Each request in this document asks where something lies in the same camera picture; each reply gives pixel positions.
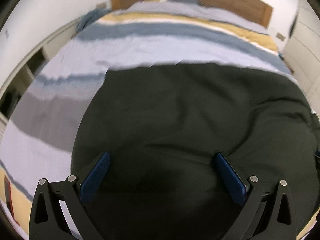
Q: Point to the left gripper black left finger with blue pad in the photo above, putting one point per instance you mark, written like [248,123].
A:
[47,220]

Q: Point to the striped blue grey duvet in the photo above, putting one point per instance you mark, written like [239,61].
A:
[39,137]

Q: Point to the left wall socket plate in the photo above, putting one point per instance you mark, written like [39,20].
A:
[102,5]

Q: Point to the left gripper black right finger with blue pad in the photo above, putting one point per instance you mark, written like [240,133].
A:
[263,215]

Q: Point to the grey wall socket plate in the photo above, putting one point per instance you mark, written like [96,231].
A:
[280,37]

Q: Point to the white panelled wardrobe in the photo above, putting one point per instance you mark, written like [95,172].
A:
[302,52]

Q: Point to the black puffer jacket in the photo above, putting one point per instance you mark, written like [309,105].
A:
[161,127]

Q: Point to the grey pillow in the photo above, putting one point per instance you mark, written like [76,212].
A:
[193,9]

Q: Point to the teal cloth beside bed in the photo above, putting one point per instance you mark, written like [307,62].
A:
[91,17]

